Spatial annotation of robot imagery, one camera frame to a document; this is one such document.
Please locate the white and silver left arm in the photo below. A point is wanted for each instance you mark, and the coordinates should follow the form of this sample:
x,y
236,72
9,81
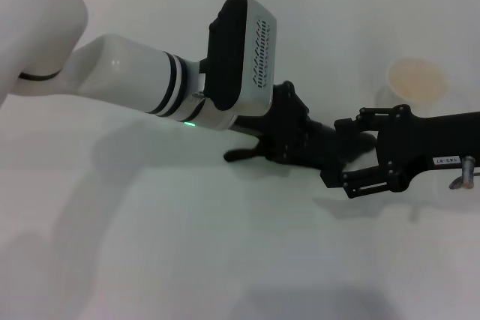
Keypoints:
x,y
123,69

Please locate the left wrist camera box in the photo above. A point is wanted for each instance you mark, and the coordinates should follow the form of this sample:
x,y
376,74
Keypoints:
x,y
258,54

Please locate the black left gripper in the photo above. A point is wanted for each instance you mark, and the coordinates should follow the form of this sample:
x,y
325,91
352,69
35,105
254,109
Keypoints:
x,y
285,121

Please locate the clear plastic cup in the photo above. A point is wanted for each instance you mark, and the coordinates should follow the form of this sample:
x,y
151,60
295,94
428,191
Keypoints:
x,y
416,80

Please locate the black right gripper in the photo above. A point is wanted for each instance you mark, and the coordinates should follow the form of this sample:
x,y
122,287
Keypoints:
x,y
431,140

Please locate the dark blue rag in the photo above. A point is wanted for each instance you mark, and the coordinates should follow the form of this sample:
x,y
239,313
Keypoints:
x,y
337,147

